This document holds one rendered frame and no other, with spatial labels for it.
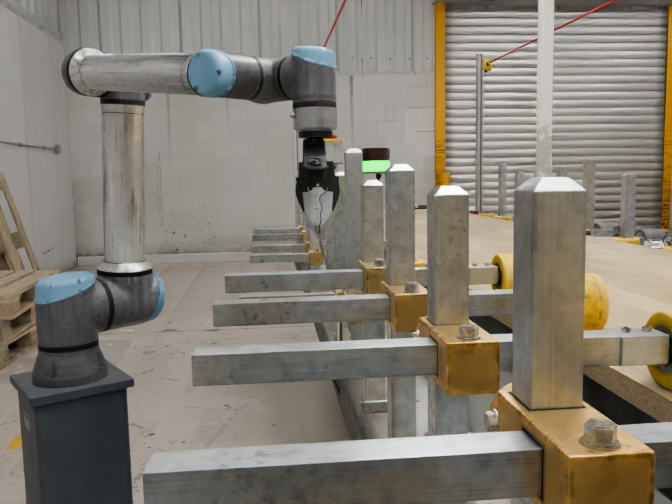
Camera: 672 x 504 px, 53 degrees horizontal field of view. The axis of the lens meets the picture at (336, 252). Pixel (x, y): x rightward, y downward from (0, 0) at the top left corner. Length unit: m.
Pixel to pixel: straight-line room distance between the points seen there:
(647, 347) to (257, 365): 0.38
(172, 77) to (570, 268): 1.15
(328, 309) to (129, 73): 0.89
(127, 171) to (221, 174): 7.17
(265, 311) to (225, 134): 8.22
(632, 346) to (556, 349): 0.28
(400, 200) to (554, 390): 0.51
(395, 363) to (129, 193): 1.36
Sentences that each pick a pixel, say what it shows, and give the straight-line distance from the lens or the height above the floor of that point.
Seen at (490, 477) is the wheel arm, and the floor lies 0.95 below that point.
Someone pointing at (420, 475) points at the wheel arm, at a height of 0.95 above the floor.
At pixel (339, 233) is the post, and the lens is 1.67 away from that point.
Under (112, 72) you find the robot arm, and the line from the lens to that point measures 1.67.
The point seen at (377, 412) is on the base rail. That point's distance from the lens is 1.24.
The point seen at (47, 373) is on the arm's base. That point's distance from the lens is 1.90.
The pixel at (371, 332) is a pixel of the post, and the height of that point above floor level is 0.85.
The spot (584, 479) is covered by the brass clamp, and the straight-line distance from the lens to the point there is 0.41.
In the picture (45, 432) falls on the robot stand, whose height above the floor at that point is 0.51.
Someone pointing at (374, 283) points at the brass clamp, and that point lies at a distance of 1.11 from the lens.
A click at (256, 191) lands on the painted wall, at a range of 9.05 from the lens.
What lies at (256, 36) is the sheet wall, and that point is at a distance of 9.25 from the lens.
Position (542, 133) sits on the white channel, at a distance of 2.96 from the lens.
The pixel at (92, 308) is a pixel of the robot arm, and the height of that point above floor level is 0.79.
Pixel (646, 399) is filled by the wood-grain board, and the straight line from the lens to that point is 0.78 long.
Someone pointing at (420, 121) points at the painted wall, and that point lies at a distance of 9.30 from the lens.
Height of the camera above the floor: 1.12
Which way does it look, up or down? 7 degrees down
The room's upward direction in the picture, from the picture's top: 1 degrees counter-clockwise
